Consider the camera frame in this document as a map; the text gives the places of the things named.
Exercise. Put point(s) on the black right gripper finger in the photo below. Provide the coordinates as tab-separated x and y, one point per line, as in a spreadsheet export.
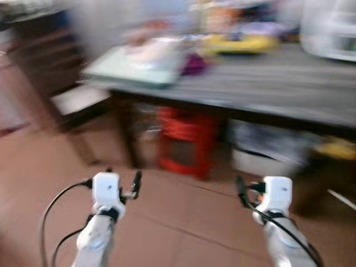
243	192

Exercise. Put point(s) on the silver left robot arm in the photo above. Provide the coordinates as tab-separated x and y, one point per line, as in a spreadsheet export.
95	239

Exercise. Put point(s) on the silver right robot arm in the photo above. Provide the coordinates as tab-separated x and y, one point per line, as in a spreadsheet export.
281	239

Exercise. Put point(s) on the white plastic bag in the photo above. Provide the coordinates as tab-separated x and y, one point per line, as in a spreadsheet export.
267	147

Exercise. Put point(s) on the red plastic stool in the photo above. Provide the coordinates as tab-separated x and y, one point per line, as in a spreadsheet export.
186	130

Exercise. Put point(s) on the white stick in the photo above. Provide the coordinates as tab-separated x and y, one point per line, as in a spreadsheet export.
342	199

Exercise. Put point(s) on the yellow object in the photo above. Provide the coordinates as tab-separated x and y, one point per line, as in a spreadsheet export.
336	149

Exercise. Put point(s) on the white box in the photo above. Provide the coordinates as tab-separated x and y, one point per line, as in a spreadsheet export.
80	99

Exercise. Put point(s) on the dark wooden table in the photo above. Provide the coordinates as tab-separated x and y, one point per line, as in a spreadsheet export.
267	83

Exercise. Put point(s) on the pale green tray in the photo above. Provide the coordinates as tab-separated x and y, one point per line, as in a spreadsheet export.
130	72

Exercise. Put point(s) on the purple object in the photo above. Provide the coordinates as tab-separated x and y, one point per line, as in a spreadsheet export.
194	65

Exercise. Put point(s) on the pink white cloth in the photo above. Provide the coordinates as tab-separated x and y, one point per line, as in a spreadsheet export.
153	47

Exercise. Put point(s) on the dark wooden shelf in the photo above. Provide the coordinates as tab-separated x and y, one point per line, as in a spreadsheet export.
41	61

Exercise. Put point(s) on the white appliance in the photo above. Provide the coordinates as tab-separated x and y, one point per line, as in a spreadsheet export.
329	28

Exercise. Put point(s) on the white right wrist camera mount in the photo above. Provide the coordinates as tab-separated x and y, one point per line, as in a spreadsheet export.
277	193

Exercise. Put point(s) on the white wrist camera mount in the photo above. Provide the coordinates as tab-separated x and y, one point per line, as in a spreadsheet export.
277	193
105	189

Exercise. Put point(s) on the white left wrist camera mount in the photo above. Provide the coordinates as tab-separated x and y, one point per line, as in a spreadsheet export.
105	189

